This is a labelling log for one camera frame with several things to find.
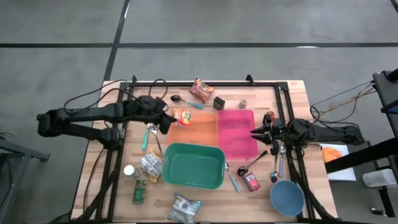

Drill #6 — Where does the dark brown spoon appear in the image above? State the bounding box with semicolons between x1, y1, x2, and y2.
237;150;269;177

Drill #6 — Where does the orange cloth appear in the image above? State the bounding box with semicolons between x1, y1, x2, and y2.
322;146;343;163

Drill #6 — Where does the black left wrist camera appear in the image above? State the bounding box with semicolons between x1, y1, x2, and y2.
140;95;165;109

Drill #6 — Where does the black spoon teal handle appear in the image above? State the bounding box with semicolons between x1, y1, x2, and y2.
170;95;205;110

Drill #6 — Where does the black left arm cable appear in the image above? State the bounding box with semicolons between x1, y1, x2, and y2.
63;79;137;110

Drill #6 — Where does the white capped bottle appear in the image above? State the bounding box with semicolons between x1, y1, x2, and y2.
123;164;141;180

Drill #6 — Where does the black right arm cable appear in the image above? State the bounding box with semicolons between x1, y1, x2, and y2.
310;80;374;125

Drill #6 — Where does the silver yellow snack packet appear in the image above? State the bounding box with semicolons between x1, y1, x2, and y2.
139;148;164;183

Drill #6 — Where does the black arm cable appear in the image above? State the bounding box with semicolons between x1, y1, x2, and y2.
310;80;374;125
63;79;137;110

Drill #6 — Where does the red orange snack packet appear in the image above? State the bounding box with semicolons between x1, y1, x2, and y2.
188;78;215;103

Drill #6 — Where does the blue bowl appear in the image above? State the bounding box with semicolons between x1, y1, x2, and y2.
269;179;305;217

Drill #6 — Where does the teal green plastic bin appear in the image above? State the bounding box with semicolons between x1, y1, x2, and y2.
161;142;226;190

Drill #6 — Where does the small black box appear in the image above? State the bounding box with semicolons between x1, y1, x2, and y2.
213;96;226;111

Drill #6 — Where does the orange yellow snack packet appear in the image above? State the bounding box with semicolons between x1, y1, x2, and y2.
172;108;192;128

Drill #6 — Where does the orange plastic tray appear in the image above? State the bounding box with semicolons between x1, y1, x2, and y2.
167;111;219;147

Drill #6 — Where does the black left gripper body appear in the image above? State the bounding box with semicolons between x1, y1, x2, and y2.
136;104;171;125

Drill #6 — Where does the black equipment stand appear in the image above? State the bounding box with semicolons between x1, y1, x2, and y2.
325;68;398;218

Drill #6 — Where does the pink plastic tray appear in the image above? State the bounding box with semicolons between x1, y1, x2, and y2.
217;109;259;160

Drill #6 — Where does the green handled spoon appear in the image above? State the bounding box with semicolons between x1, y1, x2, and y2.
141;123;154;151

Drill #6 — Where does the grey metal stand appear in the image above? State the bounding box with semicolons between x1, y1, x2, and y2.
0;132;50;224

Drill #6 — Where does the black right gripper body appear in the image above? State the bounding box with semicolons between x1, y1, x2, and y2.
263;113;292;156

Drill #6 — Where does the rainbow metal spoon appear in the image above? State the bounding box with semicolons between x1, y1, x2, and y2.
269;154;280;184

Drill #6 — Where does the white cylinder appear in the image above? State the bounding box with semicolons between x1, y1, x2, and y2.
362;169;398;188

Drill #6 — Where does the red spice tin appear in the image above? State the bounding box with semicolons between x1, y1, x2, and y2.
241;170;261;192

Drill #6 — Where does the light blue utensil handle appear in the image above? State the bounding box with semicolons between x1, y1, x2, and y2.
224;161;242;193

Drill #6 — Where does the black aluminium frame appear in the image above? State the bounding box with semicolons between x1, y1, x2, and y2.
72;74;338;224

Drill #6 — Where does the black left camera cable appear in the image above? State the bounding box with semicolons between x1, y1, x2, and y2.
148;78;169;111

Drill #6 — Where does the silver blue snack packet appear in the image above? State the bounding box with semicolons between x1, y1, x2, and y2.
167;193;203;224

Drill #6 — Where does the white paper sheet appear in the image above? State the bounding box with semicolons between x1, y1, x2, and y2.
319;142;357;182

